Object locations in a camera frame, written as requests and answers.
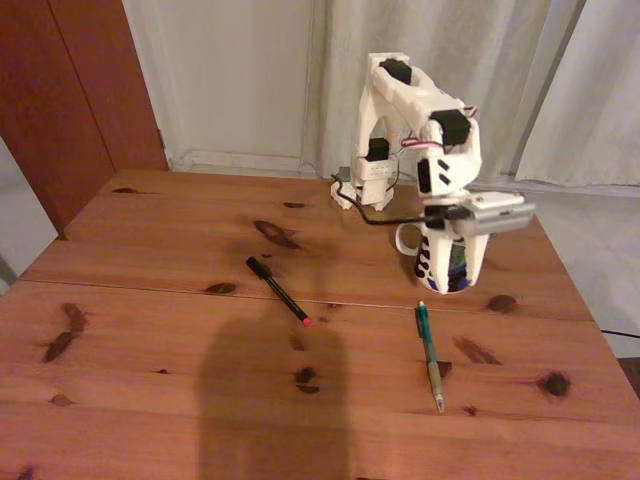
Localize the red white servo wires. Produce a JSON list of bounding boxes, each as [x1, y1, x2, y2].
[[399, 104, 482, 152]]

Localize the narrow white curtain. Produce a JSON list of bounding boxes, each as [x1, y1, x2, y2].
[[514, 0, 640, 190]]

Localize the wide white curtain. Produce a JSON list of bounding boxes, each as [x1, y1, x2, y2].
[[302, 0, 584, 187]]

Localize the dark brown furniture piece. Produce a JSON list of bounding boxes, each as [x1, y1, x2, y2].
[[616, 355, 640, 401]]

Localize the black pen red end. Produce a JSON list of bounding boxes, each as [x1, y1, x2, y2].
[[244, 256, 313, 328]]

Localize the black camera cable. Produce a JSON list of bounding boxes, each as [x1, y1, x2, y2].
[[330, 173, 472, 228]]

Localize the grey camera box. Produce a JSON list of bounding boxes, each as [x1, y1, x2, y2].
[[467, 201, 537, 236]]

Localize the green mechanical pencil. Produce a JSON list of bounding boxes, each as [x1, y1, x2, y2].
[[415, 300, 446, 414]]

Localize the brown wooden door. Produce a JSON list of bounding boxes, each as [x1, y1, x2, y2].
[[0, 0, 169, 236]]

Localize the white mug blue green pattern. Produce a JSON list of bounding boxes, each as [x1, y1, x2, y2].
[[394, 222, 494, 295]]

